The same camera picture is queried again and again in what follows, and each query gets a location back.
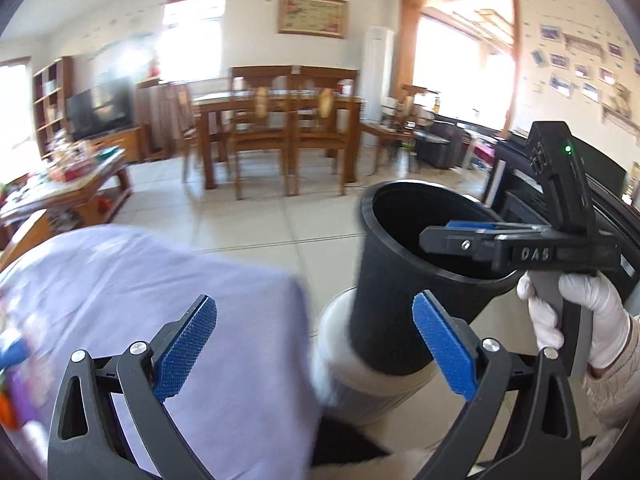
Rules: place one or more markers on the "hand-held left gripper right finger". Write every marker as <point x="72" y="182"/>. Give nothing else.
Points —
<point x="445" y="347"/>

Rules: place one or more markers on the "red flower pot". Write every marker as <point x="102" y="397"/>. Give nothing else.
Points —
<point x="157" y="69"/>

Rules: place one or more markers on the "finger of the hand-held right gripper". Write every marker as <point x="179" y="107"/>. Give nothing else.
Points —
<point x="450" y="245"/>
<point x="472" y="225"/>

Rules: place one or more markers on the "wooden door arch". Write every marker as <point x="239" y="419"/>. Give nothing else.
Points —
<point x="406" y="60"/>

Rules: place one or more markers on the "large framed picture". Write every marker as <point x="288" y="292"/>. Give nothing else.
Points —
<point x="312" y="15"/>

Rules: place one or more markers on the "wooden dining chair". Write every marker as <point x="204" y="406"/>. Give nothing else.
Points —
<point x="325" y="72"/>
<point x="187" y="135"/>
<point x="260" y="72"/>

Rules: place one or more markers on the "wooden dining table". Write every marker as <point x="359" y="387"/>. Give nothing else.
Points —
<point x="220" y="105"/>

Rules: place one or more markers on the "wooden side table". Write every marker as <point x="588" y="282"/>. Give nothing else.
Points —
<point x="385" y="130"/>

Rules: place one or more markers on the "wooden bookshelf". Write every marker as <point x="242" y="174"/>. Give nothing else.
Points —
<point x="67" y="85"/>

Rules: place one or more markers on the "window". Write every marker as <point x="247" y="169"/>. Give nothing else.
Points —
<point x="12" y="110"/>
<point x="195" y="35"/>

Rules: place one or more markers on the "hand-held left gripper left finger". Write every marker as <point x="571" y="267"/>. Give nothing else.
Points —
<point x="185" y="347"/>

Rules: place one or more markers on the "dark sofa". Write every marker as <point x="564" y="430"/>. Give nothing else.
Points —
<point x="442" y="147"/>

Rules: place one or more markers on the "wooden coffee table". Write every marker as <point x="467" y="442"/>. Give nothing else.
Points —
<point x="75" y="195"/>

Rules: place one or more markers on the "white standing air conditioner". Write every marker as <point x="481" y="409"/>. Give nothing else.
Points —
<point x="377" y="75"/>

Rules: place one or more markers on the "wooden television stand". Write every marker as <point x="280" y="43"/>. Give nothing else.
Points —
<point x="125" y="142"/>

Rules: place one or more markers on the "wooden plant stand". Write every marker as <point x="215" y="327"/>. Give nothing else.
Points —
<point x="150" y="110"/>

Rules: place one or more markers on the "person's right forearm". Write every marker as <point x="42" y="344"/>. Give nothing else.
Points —
<point x="615" y="395"/>

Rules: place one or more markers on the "black waste bin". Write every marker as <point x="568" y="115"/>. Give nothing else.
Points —
<point x="385" y="300"/>

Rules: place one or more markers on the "group of wall photos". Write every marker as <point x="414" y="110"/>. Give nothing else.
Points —
<point x="560" y="60"/>

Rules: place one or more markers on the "black television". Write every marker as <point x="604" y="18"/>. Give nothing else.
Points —
<point x="100" y="110"/>

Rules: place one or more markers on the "person's right hand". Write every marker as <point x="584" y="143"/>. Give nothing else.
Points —
<point x="607" y="320"/>

